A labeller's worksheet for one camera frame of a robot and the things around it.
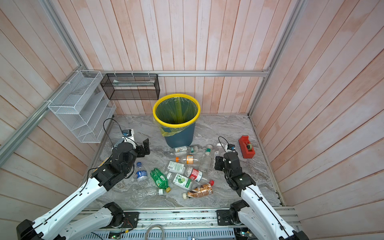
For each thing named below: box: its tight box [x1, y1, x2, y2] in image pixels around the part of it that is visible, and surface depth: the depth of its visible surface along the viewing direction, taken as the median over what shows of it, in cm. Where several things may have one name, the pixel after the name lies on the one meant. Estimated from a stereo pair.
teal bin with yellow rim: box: [152, 93, 201, 149], surface depth 94 cm
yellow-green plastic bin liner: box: [156, 97, 198, 124], surface depth 96 cm
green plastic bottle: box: [150, 168, 172, 193], surface depth 85 cm
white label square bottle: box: [167, 161, 186, 175], surface depth 90 cm
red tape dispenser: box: [238, 135, 256, 159], surface depth 95 cm
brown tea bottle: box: [182, 183, 213, 200], surface depth 80 cm
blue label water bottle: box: [136, 161, 148, 183], surface depth 87 cm
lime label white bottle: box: [166, 172, 192, 190], surface depth 85 cm
